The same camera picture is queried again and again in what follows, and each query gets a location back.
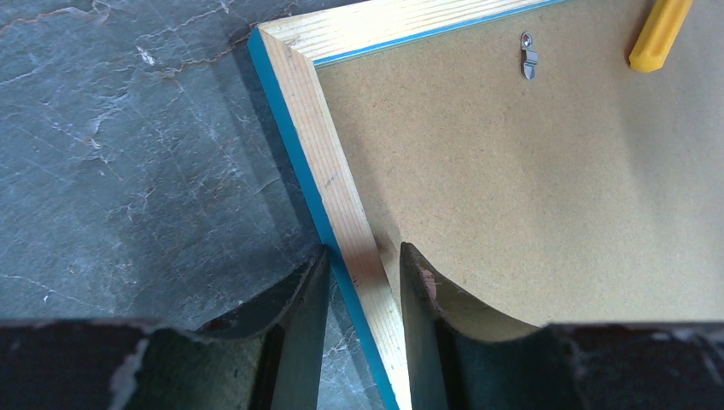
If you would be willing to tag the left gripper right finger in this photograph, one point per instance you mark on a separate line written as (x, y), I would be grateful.
(465, 354)

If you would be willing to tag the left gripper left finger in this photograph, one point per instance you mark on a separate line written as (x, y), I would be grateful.
(264, 354)

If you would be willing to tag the blue picture frame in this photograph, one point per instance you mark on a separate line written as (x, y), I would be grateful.
(514, 146)

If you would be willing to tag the yellow handled screwdriver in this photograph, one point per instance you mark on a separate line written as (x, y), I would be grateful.
(658, 35)

